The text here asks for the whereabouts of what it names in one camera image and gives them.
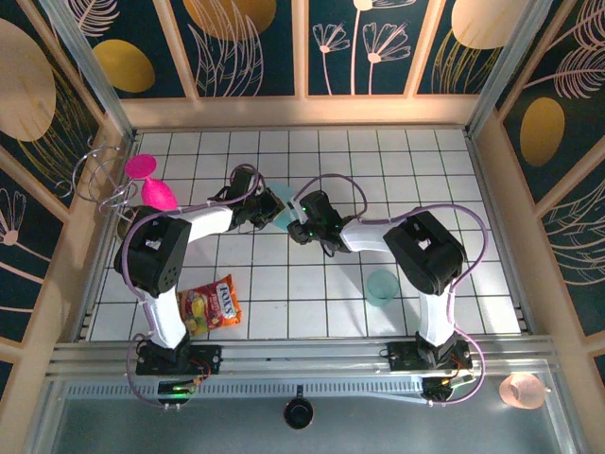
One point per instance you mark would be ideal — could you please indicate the light blue cloth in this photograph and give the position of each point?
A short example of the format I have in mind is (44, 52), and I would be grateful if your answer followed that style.
(286, 190)

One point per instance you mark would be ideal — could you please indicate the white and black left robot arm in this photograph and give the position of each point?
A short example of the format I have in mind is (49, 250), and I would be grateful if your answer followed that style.
(151, 250)

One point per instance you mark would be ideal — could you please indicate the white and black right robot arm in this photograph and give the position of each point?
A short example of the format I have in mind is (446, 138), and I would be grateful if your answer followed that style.
(425, 250)

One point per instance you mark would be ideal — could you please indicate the pink plastic wine glass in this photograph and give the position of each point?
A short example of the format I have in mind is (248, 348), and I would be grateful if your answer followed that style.
(156, 191)

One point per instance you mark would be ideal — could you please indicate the teal translucent plastic cup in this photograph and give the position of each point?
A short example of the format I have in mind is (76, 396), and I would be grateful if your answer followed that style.
(383, 286)

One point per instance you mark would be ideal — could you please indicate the red fruit candy bag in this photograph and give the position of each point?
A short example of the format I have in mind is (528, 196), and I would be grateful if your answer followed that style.
(210, 305)

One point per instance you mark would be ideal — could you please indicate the small circuit board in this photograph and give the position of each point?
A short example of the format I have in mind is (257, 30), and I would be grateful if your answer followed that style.
(444, 385)
(177, 390)

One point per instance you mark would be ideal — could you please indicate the black round knob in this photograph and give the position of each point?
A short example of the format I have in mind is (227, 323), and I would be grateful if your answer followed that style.
(299, 413)

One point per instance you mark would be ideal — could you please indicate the peach translucent plastic cup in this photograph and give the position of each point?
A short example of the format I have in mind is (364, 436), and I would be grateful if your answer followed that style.
(520, 390)

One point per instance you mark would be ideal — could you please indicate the aluminium mounting rail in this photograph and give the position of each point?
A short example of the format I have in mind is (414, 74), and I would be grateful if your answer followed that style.
(307, 354)

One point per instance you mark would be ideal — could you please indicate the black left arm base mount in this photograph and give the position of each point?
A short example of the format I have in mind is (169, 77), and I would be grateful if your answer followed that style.
(208, 359)

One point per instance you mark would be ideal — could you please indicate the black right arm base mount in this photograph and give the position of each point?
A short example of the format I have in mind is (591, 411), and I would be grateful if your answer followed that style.
(402, 357)

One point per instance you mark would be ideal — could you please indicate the aluminium frame post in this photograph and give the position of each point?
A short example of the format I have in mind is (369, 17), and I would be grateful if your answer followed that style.
(90, 66)
(508, 66)

